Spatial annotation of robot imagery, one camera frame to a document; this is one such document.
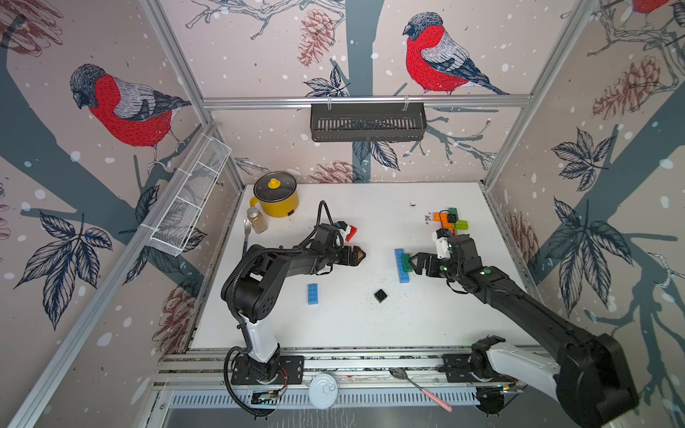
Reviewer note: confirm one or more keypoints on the white round lid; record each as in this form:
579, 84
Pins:
323, 391

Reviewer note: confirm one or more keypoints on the pink handled spoon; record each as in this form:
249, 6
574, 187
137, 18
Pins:
401, 374

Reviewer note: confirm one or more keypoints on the white wire wall basket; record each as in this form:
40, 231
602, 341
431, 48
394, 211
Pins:
196, 179

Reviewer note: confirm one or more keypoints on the black wire shelf basket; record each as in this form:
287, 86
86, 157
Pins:
368, 122

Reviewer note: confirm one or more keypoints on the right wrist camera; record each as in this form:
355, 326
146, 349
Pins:
440, 237

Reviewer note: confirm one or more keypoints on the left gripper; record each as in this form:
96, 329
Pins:
354, 256

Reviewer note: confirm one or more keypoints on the teal handled spoon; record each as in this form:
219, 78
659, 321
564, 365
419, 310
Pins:
247, 232

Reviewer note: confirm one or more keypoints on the small glass jar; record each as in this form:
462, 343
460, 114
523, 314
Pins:
257, 220

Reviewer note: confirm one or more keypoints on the lime green lego brick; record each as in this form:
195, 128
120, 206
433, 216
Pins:
461, 225

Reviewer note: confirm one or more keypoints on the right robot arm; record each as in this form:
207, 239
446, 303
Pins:
587, 375

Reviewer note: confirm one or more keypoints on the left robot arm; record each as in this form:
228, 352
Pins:
252, 289

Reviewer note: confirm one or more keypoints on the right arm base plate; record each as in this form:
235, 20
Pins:
457, 369

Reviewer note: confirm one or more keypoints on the light blue lego brick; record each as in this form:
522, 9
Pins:
404, 276

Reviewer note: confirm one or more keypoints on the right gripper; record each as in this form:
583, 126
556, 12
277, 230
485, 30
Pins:
432, 267

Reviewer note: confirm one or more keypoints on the yellow pot with lid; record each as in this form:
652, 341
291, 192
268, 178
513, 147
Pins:
276, 193

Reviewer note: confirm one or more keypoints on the black small lego brick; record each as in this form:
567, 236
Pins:
380, 295

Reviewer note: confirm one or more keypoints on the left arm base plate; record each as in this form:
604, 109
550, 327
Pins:
279, 370

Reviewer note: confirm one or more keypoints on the red lego brick back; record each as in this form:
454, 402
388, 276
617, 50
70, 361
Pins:
351, 232

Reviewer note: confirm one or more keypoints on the dark green lego brick front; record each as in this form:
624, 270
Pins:
406, 264

